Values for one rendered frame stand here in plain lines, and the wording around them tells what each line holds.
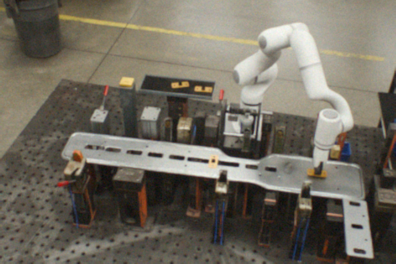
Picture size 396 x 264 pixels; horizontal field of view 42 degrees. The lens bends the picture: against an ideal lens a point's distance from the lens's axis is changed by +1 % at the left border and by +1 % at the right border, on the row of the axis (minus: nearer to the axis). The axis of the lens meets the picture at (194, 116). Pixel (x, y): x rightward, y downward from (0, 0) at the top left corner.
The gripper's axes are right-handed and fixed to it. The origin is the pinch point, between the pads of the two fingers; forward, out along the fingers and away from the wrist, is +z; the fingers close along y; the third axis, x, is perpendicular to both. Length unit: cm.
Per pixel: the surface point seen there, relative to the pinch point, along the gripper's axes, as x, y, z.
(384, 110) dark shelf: 34, -48, 1
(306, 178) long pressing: -4.5, 3.2, 3.4
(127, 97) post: -95, -30, -5
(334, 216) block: 7.0, 21.0, 5.4
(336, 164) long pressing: 8.8, -8.3, 3.6
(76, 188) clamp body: -104, 24, 6
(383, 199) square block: 25.5, 15.4, -2.4
